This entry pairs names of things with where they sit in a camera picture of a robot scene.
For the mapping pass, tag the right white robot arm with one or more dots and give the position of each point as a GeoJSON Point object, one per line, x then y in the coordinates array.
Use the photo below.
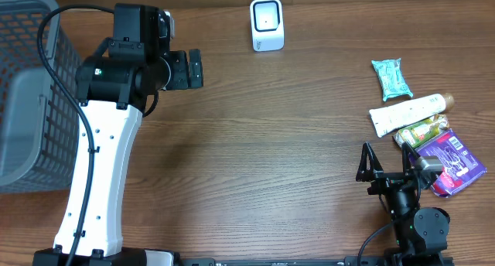
{"type": "Point", "coordinates": [420, 233]}

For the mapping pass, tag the mint green wipes pack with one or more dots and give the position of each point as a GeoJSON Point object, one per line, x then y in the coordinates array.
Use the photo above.
{"type": "Point", "coordinates": [391, 79]}

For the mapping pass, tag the grey plastic basket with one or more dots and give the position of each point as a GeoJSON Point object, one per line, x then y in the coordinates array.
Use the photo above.
{"type": "Point", "coordinates": [39, 128]}

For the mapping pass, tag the white barcode scanner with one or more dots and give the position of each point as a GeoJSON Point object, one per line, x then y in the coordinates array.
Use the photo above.
{"type": "Point", "coordinates": [267, 25]}

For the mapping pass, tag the white tube gold cap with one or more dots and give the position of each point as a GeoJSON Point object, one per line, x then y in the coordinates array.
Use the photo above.
{"type": "Point", "coordinates": [390, 118]}

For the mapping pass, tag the purple Carefree pad pack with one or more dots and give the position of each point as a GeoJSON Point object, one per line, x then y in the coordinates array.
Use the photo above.
{"type": "Point", "coordinates": [461, 167]}

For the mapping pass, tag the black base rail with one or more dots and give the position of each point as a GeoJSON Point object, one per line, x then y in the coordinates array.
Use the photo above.
{"type": "Point", "coordinates": [346, 261]}

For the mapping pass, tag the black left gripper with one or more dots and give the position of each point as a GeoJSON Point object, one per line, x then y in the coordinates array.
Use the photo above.
{"type": "Point", "coordinates": [194, 69]}

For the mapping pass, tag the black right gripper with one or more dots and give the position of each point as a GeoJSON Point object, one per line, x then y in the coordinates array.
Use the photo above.
{"type": "Point", "coordinates": [390, 184]}

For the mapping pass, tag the green yellow snack pouch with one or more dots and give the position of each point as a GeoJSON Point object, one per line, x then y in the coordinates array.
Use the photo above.
{"type": "Point", "coordinates": [421, 132]}

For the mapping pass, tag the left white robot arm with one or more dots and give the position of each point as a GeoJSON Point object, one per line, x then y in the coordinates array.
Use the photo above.
{"type": "Point", "coordinates": [112, 92]}

